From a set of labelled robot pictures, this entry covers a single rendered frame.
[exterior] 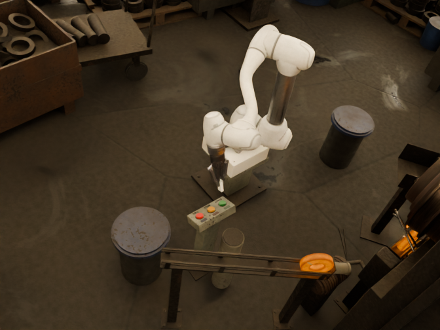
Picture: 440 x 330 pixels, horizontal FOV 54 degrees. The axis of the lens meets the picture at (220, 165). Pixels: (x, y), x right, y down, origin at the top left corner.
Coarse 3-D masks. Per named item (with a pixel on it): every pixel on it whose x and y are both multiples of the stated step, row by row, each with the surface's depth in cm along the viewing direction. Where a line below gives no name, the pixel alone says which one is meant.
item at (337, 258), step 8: (336, 256) 228; (320, 280) 215; (328, 280) 216; (336, 280) 218; (312, 288) 222; (320, 288) 216; (328, 288) 215; (312, 296) 247; (320, 296) 240; (328, 296) 242; (304, 304) 258; (312, 304) 250; (320, 304) 247; (312, 312) 254
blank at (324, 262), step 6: (306, 258) 197; (312, 258) 195; (318, 258) 195; (324, 258) 195; (330, 258) 197; (300, 264) 201; (306, 264) 198; (312, 264) 198; (318, 264) 204; (324, 264) 198; (330, 264) 198; (306, 270) 203; (312, 270) 203; (318, 270) 203; (324, 270) 203
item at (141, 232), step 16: (144, 208) 242; (128, 224) 234; (144, 224) 235; (160, 224) 236; (112, 240) 229; (128, 240) 227; (144, 240) 229; (160, 240) 230; (128, 256) 224; (144, 256) 224; (128, 272) 247; (144, 272) 245; (160, 272) 261
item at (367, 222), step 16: (400, 160) 269; (416, 160) 268; (432, 160) 265; (400, 176) 259; (416, 176) 261; (400, 192) 267; (384, 208) 289; (368, 224) 307; (384, 224) 292; (384, 240) 299
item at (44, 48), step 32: (0, 32) 325; (32, 32) 322; (64, 32) 306; (0, 64) 286; (32, 64) 288; (64, 64) 306; (0, 96) 285; (32, 96) 304; (64, 96) 325; (0, 128) 301
